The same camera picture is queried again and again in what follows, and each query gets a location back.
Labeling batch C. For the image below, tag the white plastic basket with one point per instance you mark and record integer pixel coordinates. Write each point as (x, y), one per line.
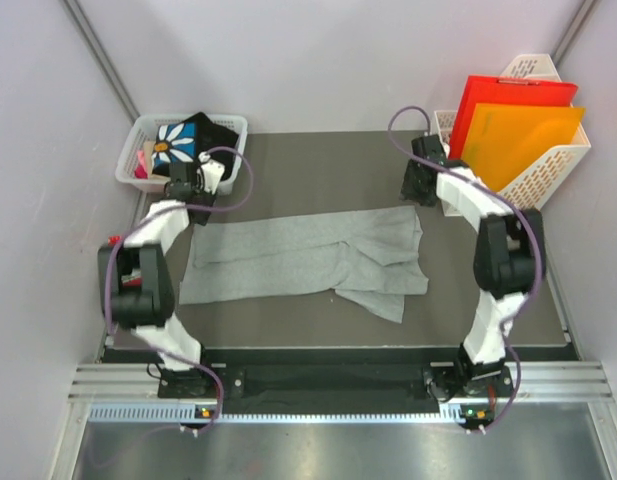
(145, 129)

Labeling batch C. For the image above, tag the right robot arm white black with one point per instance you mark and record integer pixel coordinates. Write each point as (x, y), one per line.
(508, 263)

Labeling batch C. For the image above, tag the black daisy print t shirt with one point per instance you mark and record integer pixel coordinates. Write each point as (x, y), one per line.
(184, 141)

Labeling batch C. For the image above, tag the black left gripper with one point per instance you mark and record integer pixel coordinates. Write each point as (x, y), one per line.
(202, 218)

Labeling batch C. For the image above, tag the pink beige folded cloths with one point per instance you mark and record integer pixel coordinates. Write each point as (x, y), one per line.
(144, 167)

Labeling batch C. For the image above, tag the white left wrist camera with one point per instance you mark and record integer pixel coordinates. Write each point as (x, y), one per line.
(212, 172)

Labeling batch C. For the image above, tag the red folder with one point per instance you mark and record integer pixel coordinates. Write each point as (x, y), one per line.
(488, 100)

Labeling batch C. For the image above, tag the white file organizer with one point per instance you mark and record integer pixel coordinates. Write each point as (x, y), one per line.
(536, 184)

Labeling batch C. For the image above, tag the red green patterned book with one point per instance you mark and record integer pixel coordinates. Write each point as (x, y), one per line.
(115, 240)

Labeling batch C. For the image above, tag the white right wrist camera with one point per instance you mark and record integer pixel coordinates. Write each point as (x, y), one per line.
(445, 149)

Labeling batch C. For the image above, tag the orange folder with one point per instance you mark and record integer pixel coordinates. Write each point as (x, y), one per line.
(500, 157)

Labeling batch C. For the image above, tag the grey t shirt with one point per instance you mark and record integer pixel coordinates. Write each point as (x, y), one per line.
(369, 257)

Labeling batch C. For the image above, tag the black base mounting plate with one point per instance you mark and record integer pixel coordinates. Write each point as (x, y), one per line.
(345, 381)

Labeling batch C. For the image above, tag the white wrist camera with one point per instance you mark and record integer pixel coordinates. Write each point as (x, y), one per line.
(212, 172)
(445, 149)

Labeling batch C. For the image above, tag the grey slotted cable duct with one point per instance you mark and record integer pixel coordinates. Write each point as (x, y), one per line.
(195, 414)

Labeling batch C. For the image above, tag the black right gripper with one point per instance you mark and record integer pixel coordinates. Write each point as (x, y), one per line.
(407, 191)

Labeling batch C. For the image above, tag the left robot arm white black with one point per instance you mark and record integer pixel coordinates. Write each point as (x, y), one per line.
(136, 288)

